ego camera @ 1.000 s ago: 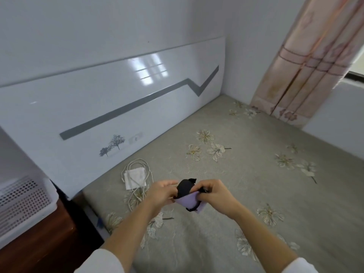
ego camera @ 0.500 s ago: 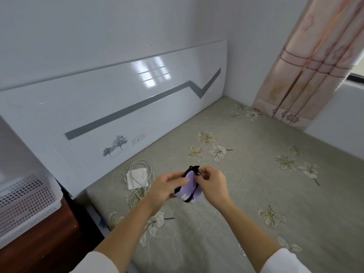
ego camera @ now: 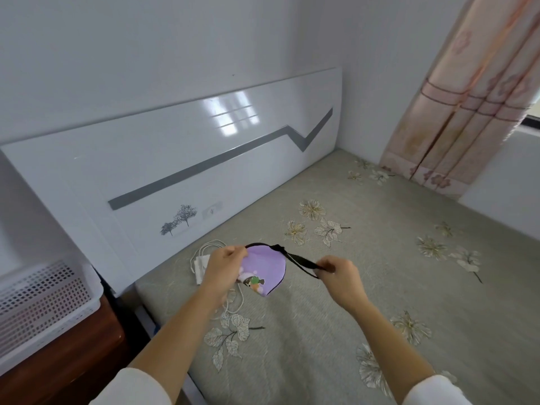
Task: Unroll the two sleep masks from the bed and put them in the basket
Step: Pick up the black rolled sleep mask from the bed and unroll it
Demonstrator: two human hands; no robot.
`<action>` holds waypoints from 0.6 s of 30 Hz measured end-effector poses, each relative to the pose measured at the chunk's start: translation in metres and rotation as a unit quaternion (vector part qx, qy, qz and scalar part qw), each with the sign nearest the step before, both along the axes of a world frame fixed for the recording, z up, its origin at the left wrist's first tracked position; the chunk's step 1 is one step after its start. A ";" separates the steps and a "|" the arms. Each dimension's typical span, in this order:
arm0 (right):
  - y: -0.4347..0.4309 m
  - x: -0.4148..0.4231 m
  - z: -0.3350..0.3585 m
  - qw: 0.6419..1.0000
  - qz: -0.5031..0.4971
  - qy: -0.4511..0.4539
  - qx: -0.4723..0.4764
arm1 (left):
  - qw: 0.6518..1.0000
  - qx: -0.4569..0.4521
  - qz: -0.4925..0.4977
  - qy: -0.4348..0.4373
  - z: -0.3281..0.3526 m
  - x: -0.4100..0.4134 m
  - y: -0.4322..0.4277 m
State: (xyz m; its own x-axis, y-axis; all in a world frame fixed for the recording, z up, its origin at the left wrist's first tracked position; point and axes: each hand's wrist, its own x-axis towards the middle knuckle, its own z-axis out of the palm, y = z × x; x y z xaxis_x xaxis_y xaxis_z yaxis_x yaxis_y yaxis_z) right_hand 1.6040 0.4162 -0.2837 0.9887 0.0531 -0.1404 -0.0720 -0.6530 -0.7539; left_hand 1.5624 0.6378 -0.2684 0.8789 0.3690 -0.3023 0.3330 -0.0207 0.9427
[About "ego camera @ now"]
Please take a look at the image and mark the brown wooden nightstand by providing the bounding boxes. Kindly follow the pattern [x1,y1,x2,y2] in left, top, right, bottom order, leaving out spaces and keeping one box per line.
[0,294,128,405]

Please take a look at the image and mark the person's left hand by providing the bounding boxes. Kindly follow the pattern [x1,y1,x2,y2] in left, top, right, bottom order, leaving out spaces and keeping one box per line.
[202,245,249,300]

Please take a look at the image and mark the grey floral bed sheet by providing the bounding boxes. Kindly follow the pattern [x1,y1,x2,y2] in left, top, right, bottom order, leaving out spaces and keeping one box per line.
[134,148,540,405]

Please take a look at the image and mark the white glossy bed headboard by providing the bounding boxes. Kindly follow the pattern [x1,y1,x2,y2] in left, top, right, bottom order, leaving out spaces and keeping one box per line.
[0,67,343,297]

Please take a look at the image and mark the person's left forearm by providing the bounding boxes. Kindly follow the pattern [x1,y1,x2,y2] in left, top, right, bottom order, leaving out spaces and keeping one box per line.
[89,287,230,405]

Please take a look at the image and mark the purple sleep eye mask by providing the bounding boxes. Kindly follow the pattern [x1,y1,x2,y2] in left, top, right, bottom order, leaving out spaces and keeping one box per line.
[236,243,334,298]

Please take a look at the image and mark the person's right forearm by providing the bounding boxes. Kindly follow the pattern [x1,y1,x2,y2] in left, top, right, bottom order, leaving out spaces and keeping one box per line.
[345,296,474,405]

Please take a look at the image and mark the person's right hand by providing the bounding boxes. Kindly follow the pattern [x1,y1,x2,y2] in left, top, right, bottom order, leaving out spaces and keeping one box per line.
[316,255,364,311]

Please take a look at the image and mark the white perforated plastic basket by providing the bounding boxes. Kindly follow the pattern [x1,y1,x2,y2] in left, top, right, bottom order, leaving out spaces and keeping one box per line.
[0,250,104,373]

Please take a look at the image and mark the white charger with cable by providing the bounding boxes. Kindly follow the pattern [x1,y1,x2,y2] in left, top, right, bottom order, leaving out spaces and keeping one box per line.
[189,239,246,321]

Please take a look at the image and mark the pink patterned curtain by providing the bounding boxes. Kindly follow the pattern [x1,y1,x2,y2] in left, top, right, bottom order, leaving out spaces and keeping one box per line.
[380,0,540,201]

